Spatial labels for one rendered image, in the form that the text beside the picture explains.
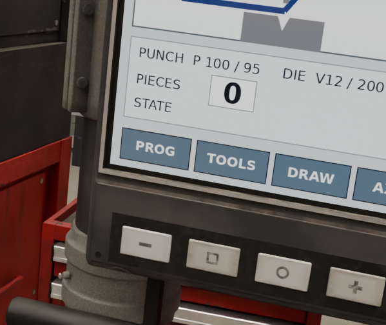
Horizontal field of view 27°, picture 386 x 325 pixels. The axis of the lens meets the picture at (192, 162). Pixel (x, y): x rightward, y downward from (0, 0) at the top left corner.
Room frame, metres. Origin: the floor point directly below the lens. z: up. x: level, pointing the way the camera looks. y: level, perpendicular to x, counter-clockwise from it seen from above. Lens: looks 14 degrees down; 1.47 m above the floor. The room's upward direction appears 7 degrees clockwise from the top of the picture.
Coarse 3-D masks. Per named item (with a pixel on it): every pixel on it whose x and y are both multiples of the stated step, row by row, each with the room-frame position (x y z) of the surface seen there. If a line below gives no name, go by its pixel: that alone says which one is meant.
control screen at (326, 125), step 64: (128, 0) 0.56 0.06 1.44; (192, 0) 0.55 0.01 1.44; (256, 0) 0.54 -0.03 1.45; (320, 0) 0.53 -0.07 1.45; (384, 0) 0.52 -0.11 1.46; (128, 64) 0.56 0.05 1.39; (192, 64) 0.55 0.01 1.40; (256, 64) 0.54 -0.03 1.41; (320, 64) 0.53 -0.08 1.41; (384, 64) 0.52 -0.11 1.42; (128, 128) 0.56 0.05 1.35; (192, 128) 0.55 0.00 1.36; (256, 128) 0.54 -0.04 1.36; (320, 128) 0.53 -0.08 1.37; (384, 128) 0.52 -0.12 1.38; (320, 192) 0.53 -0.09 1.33; (384, 192) 0.52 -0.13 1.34
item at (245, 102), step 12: (216, 84) 0.54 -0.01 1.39; (228, 84) 0.54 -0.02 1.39; (240, 84) 0.54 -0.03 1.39; (252, 84) 0.54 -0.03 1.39; (216, 96) 0.54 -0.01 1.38; (228, 96) 0.54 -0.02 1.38; (240, 96) 0.54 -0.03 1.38; (252, 96) 0.54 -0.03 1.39; (228, 108) 0.54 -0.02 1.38; (240, 108) 0.54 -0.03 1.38; (252, 108) 0.54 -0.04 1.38
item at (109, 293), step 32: (96, 0) 0.69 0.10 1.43; (96, 32) 0.69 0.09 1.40; (96, 64) 0.69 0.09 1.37; (64, 96) 0.70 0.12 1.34; (96, 96) 0.68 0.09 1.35; (96, 128) 0.69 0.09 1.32; (64, 288) 0.70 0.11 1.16; (96, 288) 0.68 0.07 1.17; (128, 288) 0.68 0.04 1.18; (128, 320) 0.67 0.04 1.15; (160, 320) 0.69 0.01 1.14
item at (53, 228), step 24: (72, 216) 1.44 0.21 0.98; (48, 240) 1.34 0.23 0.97; (48, 264) 1.33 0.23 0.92; (48, 288) 1.33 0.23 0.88; (192, 288) 1.29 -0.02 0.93; (192, 312) 1.27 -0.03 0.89; (216, 312) 1.28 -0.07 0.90; (240, 312) 1.29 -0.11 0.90; (264, 312) 1.27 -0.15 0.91; (288, 312) 1.26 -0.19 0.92
